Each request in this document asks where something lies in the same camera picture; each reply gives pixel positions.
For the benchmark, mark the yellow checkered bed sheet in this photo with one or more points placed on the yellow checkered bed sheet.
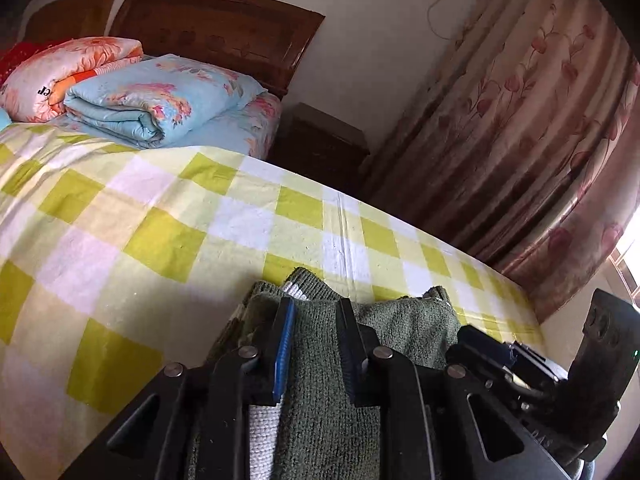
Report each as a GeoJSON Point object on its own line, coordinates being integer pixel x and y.
{"type": "Point", "coordinates": [116, 261]}

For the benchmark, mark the blue floral folded quilt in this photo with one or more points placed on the blue floral folded quilt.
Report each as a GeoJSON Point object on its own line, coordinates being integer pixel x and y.
{"type": "Point", "coordinates": [158, 101]}

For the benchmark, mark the dark wooden headboard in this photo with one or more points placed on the dark wooden headboard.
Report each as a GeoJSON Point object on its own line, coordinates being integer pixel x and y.
{"type": "Point", "coordinates": [264, 39]}

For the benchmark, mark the pink floral curtain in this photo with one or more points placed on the pink floral curtain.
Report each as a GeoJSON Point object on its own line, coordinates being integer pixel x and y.
{"type": "Point", "coordinates": [522, 146]}

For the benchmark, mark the dark wooden nightstand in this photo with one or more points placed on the dark wooden nightstand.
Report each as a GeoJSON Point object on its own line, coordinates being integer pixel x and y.
{"type": "Point", "coordinates": [320, 147]}

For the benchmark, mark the pink orange floral folded quilt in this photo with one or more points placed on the pink orange floral folded quilt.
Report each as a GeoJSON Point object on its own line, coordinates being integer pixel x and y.
{"type": "Point", "coordinates": [35, 90]}

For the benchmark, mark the red patterned cloth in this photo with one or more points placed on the red patterned cloth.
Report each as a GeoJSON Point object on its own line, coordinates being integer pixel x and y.
{"type": "Point", "coordinates": [13, 57]}

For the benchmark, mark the green and white knit sweater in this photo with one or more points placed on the green and white knit sweater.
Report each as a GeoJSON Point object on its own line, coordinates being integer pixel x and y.
{"type": "Point", "coordinates": [314, 432]}

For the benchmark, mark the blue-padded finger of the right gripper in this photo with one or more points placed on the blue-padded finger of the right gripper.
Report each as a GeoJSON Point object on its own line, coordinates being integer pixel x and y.
{"type": "Point", "coordinates": [488, 348]}

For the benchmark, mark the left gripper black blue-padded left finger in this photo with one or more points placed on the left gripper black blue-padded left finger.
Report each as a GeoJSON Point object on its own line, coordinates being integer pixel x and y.
{"type": "Point", "coordinates": [266, 380]}

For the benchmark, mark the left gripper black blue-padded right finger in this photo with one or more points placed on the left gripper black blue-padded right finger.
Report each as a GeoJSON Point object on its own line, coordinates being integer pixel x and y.
{"type": "Point", "coordinates": [362, 373]}

